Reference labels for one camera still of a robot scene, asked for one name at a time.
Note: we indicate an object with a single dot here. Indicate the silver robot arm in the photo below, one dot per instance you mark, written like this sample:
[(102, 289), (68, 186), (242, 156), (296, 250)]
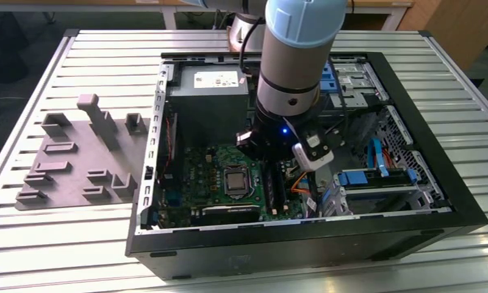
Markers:
[(296, 67)]

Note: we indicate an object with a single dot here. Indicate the dark installed RAM stick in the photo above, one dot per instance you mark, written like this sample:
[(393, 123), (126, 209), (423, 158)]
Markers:
[(280, 186)]

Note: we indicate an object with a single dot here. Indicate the CPU socket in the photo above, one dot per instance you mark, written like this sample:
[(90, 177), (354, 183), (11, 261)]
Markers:
[(236, 168)]

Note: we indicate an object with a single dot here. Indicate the silver CPU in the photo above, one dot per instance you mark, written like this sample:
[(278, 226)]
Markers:
[(236, 180)]

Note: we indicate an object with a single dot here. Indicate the green motherboard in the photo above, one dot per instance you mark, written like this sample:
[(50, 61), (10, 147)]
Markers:
[(199, 171)]

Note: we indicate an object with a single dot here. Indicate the grey power supply unit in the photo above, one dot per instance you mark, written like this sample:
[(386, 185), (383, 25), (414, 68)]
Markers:
[(203, 107)]

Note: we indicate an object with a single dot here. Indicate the hard disk in blue carrier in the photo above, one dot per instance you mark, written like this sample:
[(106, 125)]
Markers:
[(354, 178)]

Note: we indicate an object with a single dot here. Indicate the black graphics card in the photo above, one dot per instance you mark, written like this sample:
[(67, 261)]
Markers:
[(227, 212)]

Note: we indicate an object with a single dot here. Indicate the metal drive cage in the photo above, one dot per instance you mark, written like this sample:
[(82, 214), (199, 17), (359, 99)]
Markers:
[(354, 82)]

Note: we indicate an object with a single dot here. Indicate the black PC case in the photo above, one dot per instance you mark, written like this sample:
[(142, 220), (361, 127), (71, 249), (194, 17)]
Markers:
[(309, 250)]

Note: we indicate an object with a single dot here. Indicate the grey parts rack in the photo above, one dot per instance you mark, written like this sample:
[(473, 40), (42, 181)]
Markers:
[(86, 158)]

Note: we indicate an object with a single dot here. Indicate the wooden cabinet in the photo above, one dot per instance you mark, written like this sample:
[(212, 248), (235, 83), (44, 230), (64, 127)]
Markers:
[(463, 24)]

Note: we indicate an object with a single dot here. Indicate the wooden desk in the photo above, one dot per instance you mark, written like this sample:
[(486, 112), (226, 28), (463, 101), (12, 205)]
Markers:
[(86, 2)]

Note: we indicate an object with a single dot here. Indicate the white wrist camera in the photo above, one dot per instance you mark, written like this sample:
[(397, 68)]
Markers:
[(315, 155)]

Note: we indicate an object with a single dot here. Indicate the blue drive bracket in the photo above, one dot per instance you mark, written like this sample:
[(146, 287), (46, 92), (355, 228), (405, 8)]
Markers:
[(330, 85)]

